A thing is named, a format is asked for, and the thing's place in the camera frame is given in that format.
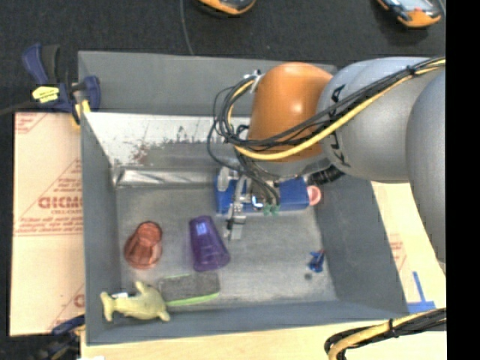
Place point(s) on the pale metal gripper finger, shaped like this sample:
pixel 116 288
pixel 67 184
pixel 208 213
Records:
pixel 228 230
pixel 237 231

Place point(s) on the purple translucent plastic cup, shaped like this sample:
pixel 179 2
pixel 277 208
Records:
pixel 207 246

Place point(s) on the grey metal bin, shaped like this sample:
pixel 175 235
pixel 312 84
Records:
pixel 270 246

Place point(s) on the blue bottle with pink cap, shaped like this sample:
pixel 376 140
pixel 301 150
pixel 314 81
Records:
pixel 294 197

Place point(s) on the green sponge grey scouring pad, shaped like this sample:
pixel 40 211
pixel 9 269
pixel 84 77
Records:
pixel 190 287

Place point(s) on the small blue toy figure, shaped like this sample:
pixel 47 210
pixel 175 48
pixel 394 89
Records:
pixel 317 261

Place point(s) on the red translucent plastic cup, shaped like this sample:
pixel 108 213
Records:
pixel 144 245

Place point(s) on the yellow-green toy shark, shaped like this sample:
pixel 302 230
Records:
pixel 140 304

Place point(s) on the brown cardboard board red print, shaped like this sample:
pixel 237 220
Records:
pixel 45 216

